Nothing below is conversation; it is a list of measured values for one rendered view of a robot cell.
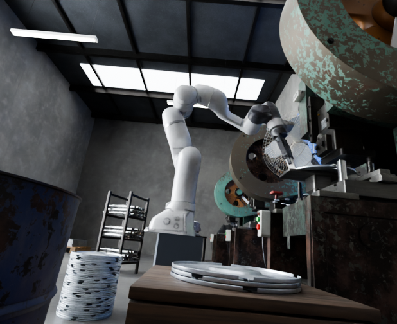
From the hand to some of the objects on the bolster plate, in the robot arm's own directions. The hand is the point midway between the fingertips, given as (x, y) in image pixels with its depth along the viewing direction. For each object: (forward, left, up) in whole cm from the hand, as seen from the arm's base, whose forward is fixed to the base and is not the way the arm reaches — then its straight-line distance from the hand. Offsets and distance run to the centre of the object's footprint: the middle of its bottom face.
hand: (291, 164), depth 116 cm
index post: (+10, -19, -12) cm, 25 cm away
